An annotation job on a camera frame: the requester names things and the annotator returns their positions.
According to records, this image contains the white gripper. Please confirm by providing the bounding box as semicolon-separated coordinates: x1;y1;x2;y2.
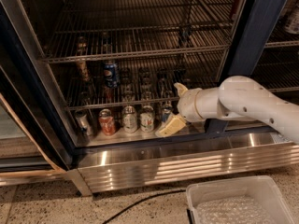
155;82;202;137

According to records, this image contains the blue pepsi can shelf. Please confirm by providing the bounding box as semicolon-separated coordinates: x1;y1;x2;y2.
104;63;120;88

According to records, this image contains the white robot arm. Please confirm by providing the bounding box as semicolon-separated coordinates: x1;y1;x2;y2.
156;76;299;144

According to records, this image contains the silver blue can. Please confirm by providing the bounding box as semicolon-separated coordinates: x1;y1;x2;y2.
161;105;173;123

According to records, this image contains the white can with orange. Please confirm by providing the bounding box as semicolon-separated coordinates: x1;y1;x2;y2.
140;105;154;133

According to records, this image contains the white green can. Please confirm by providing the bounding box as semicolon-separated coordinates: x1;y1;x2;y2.
122;105;137;133

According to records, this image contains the red soda can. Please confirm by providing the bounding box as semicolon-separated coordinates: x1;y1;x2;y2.
98;109;116;135

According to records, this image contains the silver can bottom left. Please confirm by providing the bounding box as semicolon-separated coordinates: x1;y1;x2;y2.
75;110;93;136

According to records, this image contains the stainless steel fridge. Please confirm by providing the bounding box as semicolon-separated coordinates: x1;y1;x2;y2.
0;0;298;195

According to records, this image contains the open glass fridge door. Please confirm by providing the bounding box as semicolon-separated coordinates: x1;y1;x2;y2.
0;8;72;186

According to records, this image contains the translucent plastic bin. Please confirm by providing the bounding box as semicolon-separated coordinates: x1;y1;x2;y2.
186;175;295;224

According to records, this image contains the middle wire fridge shelf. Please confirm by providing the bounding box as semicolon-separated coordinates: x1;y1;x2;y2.
66;51;222;110

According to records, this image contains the wire fridge shelf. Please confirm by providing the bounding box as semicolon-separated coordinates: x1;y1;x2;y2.
44;0;234;63
66;51;222;110

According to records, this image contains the right compartment wire shelf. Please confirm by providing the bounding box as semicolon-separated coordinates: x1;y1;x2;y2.
250;17;299;92

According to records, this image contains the upper wire fridge shelf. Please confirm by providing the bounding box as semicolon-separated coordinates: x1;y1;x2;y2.
44;0;234;63

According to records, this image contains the black floor cable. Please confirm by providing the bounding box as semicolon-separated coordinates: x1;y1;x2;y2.
102;188;187;224

